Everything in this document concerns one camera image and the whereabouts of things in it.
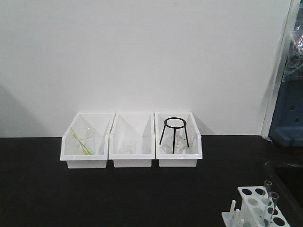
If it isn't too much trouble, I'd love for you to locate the rear glass test tube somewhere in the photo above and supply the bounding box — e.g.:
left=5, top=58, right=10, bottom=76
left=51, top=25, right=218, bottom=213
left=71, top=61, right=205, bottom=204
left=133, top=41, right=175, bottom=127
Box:
left=262, top=180, right=272, bottom=204

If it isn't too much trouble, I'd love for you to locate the glass test tube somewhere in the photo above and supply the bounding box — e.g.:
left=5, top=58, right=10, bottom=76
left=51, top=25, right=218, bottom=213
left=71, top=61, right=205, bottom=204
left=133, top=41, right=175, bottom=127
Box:
left=261, top=192, right=279, bottom=227
left=262, top=180, right=272, bottom=204

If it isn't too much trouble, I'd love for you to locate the blue pegboard drying rack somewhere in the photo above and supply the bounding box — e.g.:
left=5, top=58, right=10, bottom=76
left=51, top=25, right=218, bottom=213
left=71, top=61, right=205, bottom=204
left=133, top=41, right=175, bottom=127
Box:
left=269, top=2, right=303, bottom=147

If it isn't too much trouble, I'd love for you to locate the white test tube rack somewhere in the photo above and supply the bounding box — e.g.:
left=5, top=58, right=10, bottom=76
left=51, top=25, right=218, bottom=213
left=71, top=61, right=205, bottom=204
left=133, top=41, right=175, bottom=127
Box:
left=221, top=186, right=290, bottom=227

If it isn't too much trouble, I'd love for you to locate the front glass test tube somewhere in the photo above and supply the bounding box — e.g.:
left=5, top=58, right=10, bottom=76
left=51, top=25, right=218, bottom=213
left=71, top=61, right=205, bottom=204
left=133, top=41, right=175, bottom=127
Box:
left=261, top=192, right=279, bottom=227

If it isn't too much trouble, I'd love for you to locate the black metal tripod stand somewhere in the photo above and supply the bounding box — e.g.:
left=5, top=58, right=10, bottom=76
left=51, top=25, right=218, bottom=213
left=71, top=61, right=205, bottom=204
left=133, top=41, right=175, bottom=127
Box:
left=159, top=117, right=189, bottom=148

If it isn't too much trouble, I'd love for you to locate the middle white storage bin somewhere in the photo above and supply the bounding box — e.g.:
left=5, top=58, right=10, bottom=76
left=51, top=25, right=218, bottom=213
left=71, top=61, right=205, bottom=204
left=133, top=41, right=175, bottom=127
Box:
left=108, top=113, right=156, bottom=168

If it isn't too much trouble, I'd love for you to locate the white storage bin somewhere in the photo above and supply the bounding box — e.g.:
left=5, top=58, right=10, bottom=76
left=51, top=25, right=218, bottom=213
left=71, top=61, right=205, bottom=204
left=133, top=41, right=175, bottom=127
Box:
left=60, top=113, right=115, bottom=169
left=108, top=113, right=156, bottom=168
left=154, top=112, right=203, bottom=167

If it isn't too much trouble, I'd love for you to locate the small glass beaker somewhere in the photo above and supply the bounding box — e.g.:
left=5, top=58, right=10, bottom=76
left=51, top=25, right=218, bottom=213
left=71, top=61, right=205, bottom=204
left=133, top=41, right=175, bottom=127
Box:
left=123, top=138, right=136, bottom=154

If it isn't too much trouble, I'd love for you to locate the right white storage bin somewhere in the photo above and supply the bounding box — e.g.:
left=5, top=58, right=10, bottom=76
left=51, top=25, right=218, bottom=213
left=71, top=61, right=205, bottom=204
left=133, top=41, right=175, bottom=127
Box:
left=154, top=112, right=203, bottom=167

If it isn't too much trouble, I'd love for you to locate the glass flask under tripod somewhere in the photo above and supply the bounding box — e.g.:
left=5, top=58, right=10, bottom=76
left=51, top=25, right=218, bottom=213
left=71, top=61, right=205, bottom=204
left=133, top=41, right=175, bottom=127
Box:
left=164, top=135, right=187, bottom=154

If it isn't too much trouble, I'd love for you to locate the glass beaker with sticks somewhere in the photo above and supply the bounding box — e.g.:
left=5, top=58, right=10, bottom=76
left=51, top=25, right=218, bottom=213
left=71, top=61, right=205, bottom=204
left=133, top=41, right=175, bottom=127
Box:
left=70, top=127, right=96, bottom=155

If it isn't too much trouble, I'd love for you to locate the left white storage bin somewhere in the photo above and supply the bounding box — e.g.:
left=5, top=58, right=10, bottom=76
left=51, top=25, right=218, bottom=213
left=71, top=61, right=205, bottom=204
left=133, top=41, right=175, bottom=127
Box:
left=60, top=113, right=115, bottom=169

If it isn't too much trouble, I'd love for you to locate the plastic bag of pegs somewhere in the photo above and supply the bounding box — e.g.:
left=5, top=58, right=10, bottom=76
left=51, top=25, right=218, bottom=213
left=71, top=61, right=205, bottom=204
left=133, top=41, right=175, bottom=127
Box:
left=282, top=20, right=303, bottom=82

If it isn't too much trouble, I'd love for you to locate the black sink basin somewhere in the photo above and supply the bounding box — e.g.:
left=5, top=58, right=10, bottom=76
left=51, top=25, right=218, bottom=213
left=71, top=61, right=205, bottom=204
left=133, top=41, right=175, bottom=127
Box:
left=264, top=161, right=303, bottom=227

